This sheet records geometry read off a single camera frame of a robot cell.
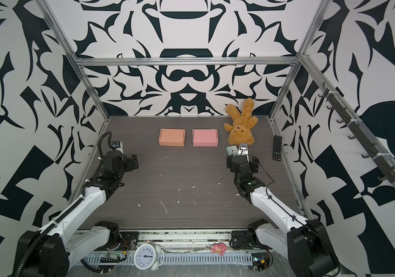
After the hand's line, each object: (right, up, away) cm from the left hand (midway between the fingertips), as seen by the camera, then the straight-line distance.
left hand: (123, 154), depth 84 cm
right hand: (+58, 0, +1) cm, 58 cm away
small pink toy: (+44, -36, -14) cm, 59 cm away
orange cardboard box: (+20, +8, +21) cm, 30 cm away
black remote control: (+82, +1, +19) cm, 84 cm away
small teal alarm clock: (+55, 0, +18) cm, 58 cm away
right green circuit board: (+61, -42, -12) cm, 75 cm away
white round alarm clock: (+16, -39, -15) cm, 45 cm away
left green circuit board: (+2, -40, -13) cm, 42 cm away
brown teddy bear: (+61, +10, +18) cm, 64 cm away
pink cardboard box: (+40, +8, +22) cm, 46 cm away
